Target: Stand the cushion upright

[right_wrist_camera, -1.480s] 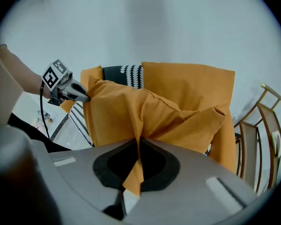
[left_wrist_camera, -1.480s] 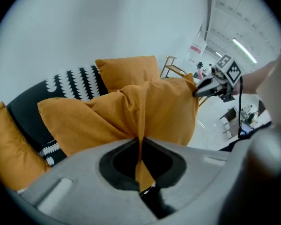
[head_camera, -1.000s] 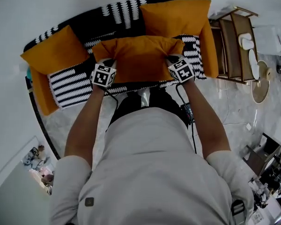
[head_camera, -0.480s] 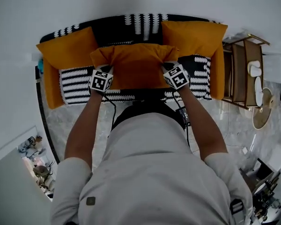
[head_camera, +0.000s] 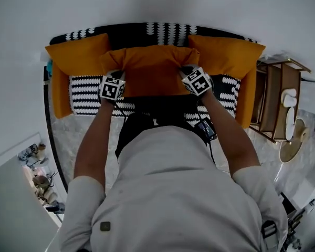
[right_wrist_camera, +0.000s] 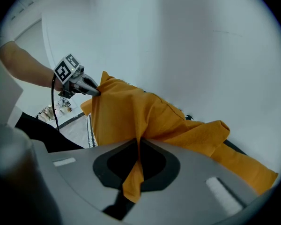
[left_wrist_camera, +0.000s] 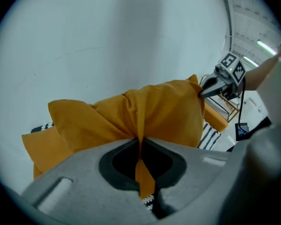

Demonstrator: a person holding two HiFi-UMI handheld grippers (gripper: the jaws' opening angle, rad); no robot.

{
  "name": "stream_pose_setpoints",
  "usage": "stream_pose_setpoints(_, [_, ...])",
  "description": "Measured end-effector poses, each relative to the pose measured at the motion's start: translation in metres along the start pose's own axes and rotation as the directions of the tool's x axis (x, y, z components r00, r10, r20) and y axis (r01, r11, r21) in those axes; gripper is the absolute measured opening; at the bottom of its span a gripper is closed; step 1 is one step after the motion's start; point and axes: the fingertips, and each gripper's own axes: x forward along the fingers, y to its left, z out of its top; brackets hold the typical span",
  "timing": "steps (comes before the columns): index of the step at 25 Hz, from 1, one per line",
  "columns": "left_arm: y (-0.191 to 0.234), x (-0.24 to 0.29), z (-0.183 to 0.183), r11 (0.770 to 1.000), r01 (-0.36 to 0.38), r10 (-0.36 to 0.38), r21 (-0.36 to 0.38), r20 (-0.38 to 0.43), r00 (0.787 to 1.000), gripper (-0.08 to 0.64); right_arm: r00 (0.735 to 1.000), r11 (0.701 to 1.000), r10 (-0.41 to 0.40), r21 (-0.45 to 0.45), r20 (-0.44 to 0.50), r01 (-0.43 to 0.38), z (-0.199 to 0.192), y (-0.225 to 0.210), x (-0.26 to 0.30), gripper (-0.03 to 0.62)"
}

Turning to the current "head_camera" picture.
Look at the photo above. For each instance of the orange sofa with patterned blanket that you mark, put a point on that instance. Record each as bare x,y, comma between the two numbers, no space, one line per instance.
131,35

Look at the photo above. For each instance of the white oval tray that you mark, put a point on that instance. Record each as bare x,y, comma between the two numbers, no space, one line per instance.
290,123

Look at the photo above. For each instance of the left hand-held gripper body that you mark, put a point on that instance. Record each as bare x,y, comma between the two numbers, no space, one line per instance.
110,88

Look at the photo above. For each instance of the orange cushion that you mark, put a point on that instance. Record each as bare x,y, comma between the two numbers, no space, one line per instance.
225,54
152,72
78,54

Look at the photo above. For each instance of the teal cloth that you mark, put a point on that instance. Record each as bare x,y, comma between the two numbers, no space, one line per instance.
50,67

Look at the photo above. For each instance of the person's left forearm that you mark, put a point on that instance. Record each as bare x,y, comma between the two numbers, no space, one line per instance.
94,146

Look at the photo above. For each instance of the black belt device with screen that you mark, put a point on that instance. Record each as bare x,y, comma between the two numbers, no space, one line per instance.
206,130

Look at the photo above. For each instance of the person's right forearm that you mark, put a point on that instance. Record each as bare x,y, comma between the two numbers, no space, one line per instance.
231,138

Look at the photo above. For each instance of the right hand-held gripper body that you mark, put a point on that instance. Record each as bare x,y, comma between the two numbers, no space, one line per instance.
198,83

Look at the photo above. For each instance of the person's white shirt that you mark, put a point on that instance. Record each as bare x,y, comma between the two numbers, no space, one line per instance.
173,193

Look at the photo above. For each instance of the dark square shirt badge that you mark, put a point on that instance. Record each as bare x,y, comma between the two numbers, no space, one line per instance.
105,226

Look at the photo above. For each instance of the white folded towel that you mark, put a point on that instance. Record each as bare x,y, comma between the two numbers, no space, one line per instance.
288,98

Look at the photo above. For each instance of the beige electric fan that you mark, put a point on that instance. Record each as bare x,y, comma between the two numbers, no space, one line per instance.
291,151

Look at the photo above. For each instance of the person's black trousers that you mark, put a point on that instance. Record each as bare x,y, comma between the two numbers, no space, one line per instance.
136,127

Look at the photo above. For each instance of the wooden side table rack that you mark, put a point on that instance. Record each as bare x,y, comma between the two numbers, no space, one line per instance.
269,96

